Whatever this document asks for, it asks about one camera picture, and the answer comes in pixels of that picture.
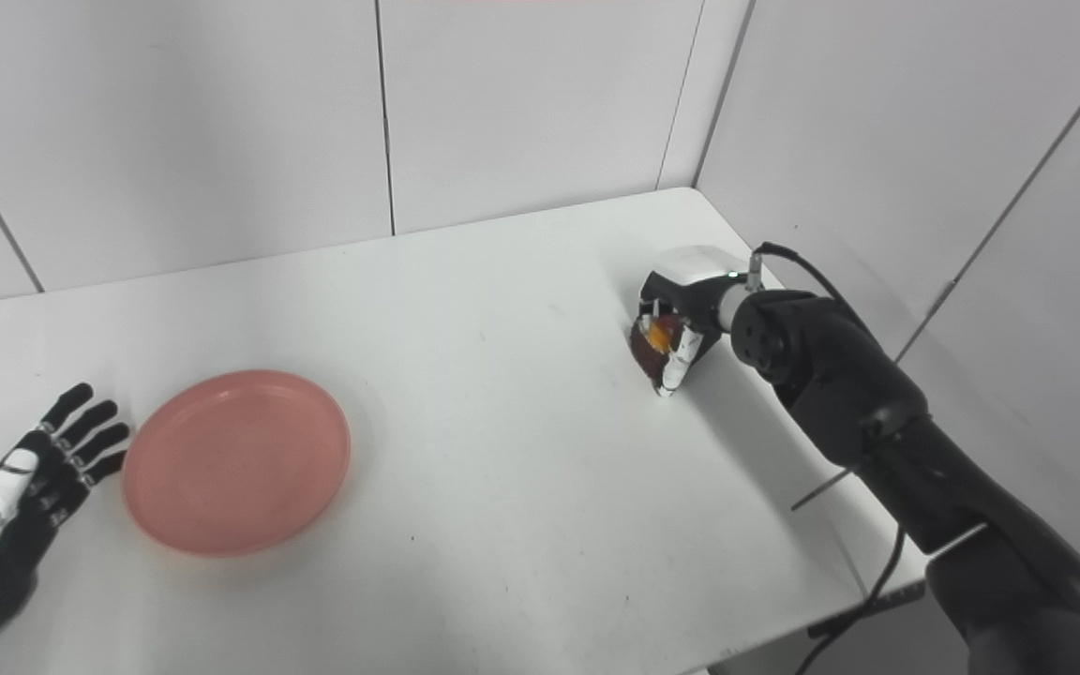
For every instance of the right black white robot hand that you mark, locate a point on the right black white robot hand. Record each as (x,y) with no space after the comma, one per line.
(695,281)

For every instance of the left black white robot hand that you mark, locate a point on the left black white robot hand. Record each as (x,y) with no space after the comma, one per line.
(6,534)

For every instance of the chocolate cake slice with fruit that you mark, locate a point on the chocolate cake slice with fruit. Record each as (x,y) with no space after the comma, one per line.
(654,342)

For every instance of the pink round plate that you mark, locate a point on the pink round plate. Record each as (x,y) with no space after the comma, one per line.
(235,464)

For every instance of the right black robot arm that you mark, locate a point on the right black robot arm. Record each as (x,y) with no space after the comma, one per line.
(887,422)

